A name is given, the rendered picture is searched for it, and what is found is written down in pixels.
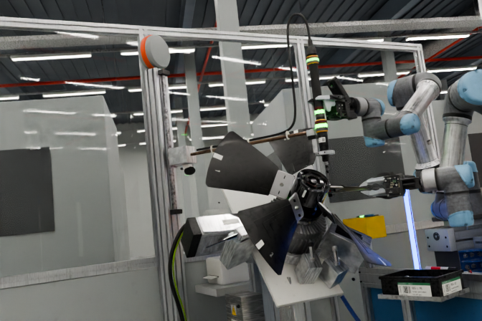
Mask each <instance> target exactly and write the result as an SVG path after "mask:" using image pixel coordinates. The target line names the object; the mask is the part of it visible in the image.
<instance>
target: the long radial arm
mask: <svg viewBox="0 0 482 321"><path fill-rule="evenodd" d="M237 214H238V213H236V214H223V215H216V216H203V217H197V218H196V220H197V223H198V225H199V228H200V230H201V232H202V237H201V239H200V242H199V246H198V249H197V252H196V255H195V256H196V257H199V256H204V255H210V254H219V253H222V250H223V247H224V245H225V241H224V242H222V243H220V244H215V243H217V242H218V241H221V240H223V239H224V238H225V237H227V236H228V234H229V233H232V232H233V231H234V230H235V228H236V227H239V226H242V223H241V222H240V220H239V218H238V215H237ZM212 244H215V245H214V246H211V247H209V248H205V247H207V246H210V245H212Z"/></svg>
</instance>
